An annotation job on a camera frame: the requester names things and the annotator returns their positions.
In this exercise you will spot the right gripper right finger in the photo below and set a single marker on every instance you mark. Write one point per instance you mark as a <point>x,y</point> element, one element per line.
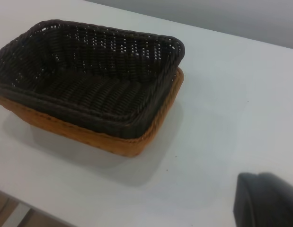
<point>283,205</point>

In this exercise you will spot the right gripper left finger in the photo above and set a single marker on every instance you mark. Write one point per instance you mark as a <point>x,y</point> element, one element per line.
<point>239,205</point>

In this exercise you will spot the light brown wicker basket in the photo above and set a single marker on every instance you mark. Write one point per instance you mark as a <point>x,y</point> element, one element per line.
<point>127,146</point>

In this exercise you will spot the dark brown wicker basket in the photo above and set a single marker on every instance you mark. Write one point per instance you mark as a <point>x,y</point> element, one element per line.
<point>89,94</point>

